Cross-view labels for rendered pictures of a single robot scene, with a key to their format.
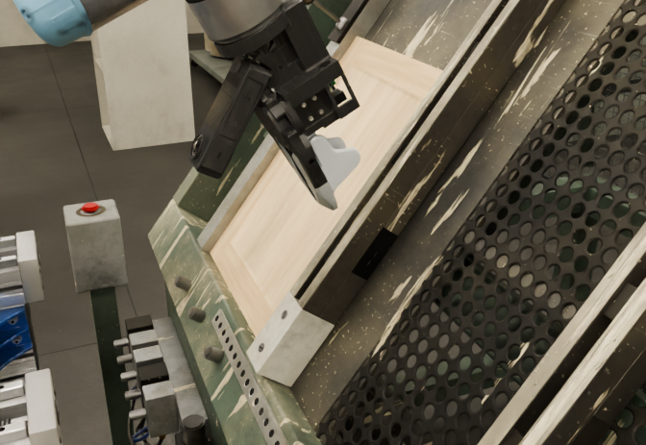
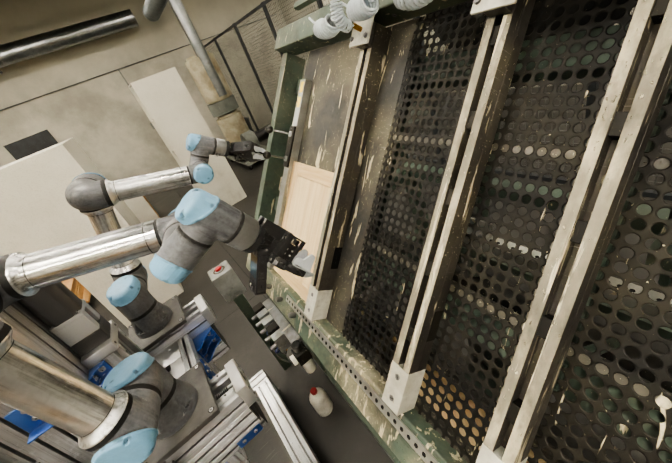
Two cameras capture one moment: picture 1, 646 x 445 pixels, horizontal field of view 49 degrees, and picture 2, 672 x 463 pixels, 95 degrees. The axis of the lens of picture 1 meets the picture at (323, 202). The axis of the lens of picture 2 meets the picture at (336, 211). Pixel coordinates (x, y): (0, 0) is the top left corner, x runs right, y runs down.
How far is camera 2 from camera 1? 0.24 m
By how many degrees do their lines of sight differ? 7
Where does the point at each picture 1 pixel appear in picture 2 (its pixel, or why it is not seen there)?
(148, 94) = (219, 186)
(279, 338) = (314, 305)
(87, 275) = (229, 295)
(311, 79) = (283, 245)
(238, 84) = (256, 260)
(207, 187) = not seen: hidden behind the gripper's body
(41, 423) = (239, 385)
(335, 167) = (306, 264)
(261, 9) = (253, 234)
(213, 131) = (255, 279)
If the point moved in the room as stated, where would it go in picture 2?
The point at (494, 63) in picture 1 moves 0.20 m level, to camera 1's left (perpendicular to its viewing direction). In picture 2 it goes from (351, 169) to (299, 191)
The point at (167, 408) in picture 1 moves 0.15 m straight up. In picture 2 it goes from (283, 339) to (269, 318)
